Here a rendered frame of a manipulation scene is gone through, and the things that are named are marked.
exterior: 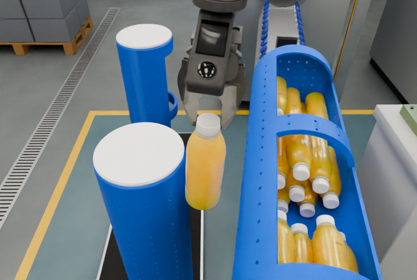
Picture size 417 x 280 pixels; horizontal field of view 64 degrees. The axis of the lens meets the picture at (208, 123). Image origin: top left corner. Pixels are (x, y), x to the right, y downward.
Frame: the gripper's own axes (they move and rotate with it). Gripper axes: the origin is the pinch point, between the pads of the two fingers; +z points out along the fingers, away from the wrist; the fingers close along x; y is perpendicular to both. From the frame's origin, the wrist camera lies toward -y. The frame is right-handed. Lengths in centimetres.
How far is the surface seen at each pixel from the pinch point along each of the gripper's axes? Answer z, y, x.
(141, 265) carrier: 83, 17, 21
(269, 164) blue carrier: 19.6, 12.4, -13.5
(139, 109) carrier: 76, 99, 45
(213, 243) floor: 140, 65, -4
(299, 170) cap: 23.4, 15.7, -21.5
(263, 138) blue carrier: 20.8, 22.7, -12.5
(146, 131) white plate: 39, 39, 23
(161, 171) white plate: 38.2, 22.9, 14.0
